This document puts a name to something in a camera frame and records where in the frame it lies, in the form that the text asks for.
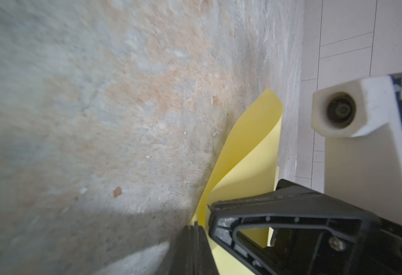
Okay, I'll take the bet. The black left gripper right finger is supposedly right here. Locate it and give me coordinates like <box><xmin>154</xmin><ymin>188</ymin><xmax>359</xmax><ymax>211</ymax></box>
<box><xmin>195</xmin><ymin>223</ymin><xmax>219</xmax><ymax>275</ymax></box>

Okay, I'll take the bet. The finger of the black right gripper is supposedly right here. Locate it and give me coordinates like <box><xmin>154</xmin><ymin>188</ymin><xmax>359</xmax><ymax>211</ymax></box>
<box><xmin>209</xmin><ymin>179</ymin><xmax>367</xmax><ymax>275</ymax></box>

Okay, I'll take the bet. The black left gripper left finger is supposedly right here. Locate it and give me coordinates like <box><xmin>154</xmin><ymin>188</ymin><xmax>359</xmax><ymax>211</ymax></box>
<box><xmin>155</xmin><ymin>226</ymin><xmax>195</xmax><ymax>275</ymax></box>

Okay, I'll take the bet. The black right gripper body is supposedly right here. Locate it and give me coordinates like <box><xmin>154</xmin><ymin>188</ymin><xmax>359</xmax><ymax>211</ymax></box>
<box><xmin>269</xmin><ymin>213</ymin><xmax>402</xmax><ymax>275</ymax></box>

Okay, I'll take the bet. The yellow square paper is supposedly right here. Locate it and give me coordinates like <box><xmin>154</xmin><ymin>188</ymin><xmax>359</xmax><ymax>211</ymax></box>
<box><xmin>190</xmin><ymin>88</ymin><xmax>285</xmax><ymax>275</ymax></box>

